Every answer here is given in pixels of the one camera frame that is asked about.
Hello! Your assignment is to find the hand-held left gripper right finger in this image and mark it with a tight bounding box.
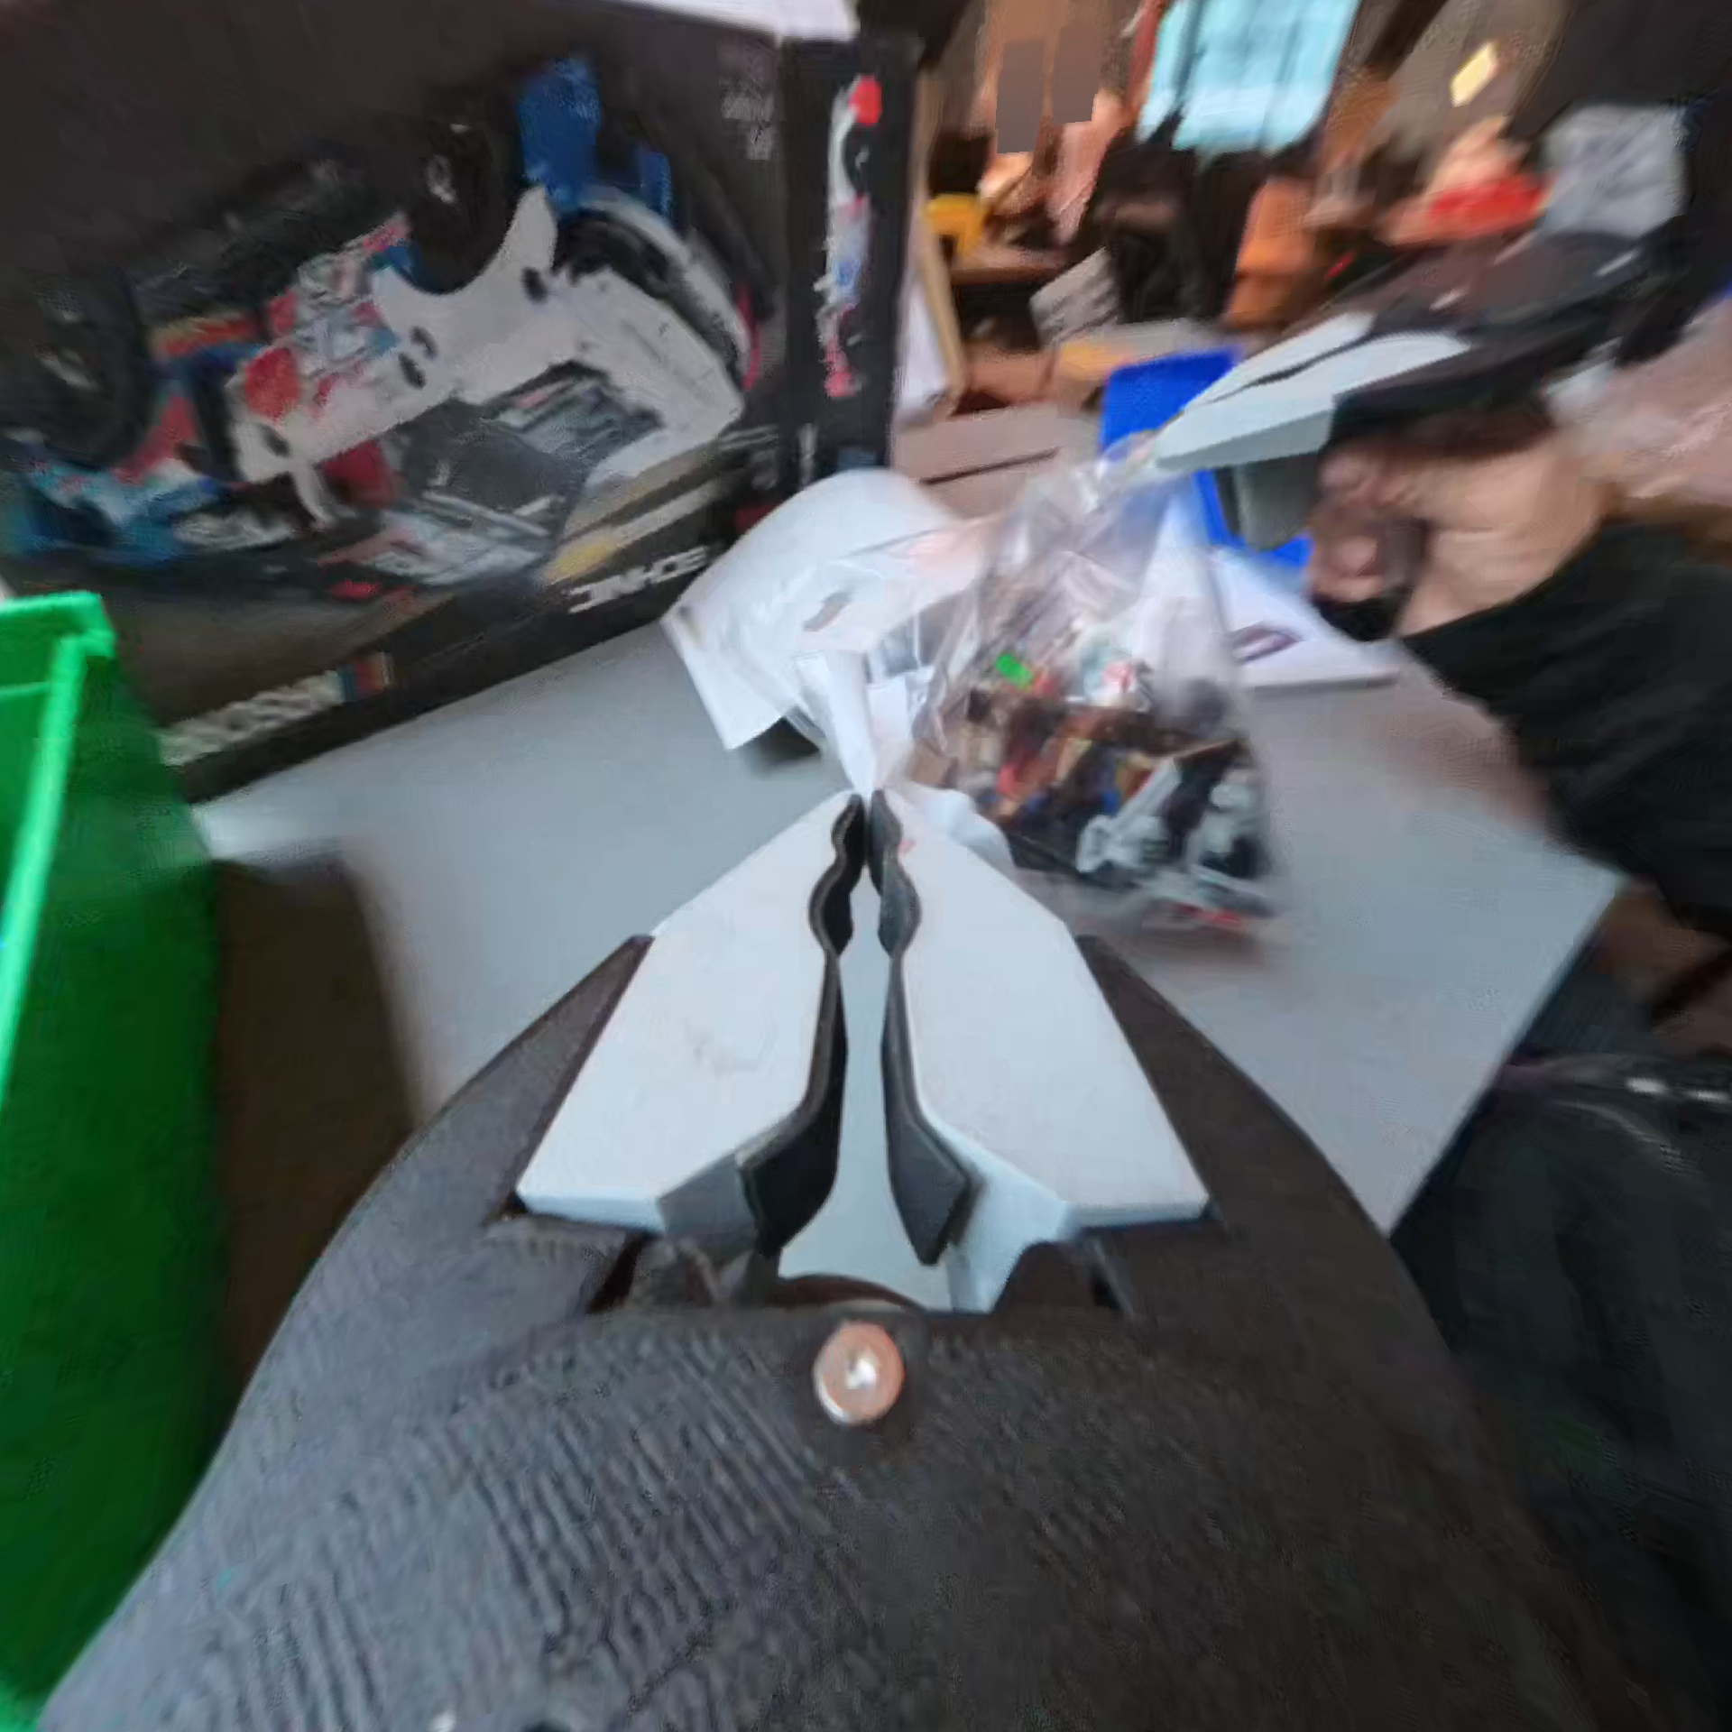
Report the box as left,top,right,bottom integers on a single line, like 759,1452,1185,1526
871,789,1212,1313

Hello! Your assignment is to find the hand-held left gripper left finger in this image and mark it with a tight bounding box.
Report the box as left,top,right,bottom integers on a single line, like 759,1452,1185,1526
518,793,871,1256

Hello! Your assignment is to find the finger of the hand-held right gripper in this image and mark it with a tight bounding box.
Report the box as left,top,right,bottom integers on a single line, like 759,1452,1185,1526
1198,311,1382,399
1151,331,1474,553

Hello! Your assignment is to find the clear plastic bag of lego pieces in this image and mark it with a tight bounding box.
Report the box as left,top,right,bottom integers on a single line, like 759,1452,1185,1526
799,431,1284,938

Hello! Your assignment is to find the person's right forearm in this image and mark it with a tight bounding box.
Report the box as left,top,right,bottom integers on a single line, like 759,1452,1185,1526
1399,517,1732,938

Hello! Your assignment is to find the black lego set box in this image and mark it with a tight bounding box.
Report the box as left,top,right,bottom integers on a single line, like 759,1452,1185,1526
0,0,932,806

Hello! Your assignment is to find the person's right hand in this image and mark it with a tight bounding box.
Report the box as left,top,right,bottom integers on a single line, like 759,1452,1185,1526
1303,410,1622,647

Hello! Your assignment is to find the blue plastic bin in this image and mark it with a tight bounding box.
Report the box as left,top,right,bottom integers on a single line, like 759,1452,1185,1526
1098,346,1318,573

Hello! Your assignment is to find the white instruction booklet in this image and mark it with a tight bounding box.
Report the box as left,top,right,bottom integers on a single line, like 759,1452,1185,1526
659,463,1402,757

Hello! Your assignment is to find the green plastic bin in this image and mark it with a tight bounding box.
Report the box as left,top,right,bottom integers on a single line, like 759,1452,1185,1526
0,589,243,1723

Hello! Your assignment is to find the person's black jacket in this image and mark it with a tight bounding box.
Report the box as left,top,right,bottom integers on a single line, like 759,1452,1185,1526
1391,1054,1732,1732

